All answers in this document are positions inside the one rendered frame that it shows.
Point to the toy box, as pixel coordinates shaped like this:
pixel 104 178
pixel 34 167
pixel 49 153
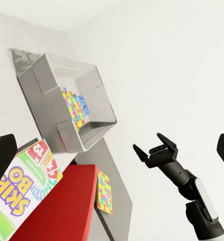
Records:
pixel 41 82

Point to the jigsaw puzzle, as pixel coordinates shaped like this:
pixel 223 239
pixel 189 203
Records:
pixel 103 193
pixel 73 109

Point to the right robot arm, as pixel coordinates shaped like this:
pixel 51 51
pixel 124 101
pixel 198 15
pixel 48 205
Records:
pixel 201 211

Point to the desk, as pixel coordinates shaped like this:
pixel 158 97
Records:
pixel 21 44

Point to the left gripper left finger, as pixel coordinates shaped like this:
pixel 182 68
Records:
pixel 8 150

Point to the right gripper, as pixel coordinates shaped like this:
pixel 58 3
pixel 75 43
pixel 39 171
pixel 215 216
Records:
pixel 164 160

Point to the swivel chair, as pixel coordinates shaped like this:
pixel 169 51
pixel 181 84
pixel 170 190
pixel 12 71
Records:
pixel 65 214

